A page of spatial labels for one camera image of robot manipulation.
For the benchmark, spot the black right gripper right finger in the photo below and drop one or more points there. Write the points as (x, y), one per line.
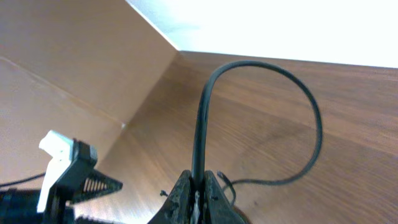
(216, 208)

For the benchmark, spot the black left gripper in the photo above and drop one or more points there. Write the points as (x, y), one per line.
(68, 191)

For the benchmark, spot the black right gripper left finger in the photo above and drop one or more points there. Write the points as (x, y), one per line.
(177, 207)

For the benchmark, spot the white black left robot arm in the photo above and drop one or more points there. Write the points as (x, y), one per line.
(20, 206)

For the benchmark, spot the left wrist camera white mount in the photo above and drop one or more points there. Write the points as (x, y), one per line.
(70, 158)

